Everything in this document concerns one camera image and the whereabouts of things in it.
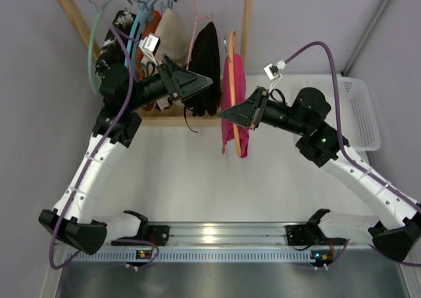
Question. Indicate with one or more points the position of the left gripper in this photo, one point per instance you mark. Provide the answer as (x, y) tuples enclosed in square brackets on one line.
[(173, 81)]

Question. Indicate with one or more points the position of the blue hanger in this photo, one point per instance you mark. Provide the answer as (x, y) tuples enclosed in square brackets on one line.
[(161, 6), (145, 8)]

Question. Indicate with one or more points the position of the aluminium mounting rail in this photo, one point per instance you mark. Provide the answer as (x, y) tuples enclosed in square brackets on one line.
[(227, 233)]

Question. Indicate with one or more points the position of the green hanger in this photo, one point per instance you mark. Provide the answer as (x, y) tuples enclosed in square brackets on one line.
[(90, 70)]

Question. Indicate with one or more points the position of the black white patterned trousers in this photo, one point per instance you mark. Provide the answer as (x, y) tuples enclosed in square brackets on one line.
[(111, 51)]

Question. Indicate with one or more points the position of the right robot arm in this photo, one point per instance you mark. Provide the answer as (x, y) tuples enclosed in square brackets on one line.
[(394, 227)]

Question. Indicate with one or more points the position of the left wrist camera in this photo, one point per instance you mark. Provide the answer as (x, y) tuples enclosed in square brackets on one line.
[(149, 46)]

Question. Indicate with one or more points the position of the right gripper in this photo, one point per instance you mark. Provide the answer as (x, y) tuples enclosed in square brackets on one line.
[(258, 107)]

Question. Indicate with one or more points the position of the pink hanger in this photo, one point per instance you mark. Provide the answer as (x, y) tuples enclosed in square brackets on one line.
[(197, 20)]

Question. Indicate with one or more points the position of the orange hanger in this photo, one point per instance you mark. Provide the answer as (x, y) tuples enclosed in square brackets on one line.
[(233, 81)]

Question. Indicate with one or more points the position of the beige trousers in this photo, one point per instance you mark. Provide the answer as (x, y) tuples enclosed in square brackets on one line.
[(173, 41)]

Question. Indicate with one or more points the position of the magenta trousers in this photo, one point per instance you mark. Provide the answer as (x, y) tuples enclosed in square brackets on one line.
[(240, 91)]

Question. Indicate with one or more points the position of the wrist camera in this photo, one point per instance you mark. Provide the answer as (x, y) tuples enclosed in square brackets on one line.
[(274, 73), (149, 46)]

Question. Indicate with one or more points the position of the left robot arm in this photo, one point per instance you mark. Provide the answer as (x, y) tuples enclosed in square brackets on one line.
[(71, 218)]

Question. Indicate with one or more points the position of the orange patterned trousers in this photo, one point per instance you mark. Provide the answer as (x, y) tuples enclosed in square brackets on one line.
[(149, 27)]

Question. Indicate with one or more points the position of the slotted cable duct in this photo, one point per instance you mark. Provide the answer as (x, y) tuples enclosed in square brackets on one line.
[(166, 254)]

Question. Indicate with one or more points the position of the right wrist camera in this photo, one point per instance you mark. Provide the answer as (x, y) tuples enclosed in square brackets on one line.
[(274, 73)]

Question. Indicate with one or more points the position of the white plastic basket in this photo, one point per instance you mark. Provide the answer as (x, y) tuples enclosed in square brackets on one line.
[(358, 119)]

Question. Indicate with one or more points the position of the wooden clothes rack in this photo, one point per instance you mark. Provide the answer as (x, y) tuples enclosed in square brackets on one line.
[(164, 114)]

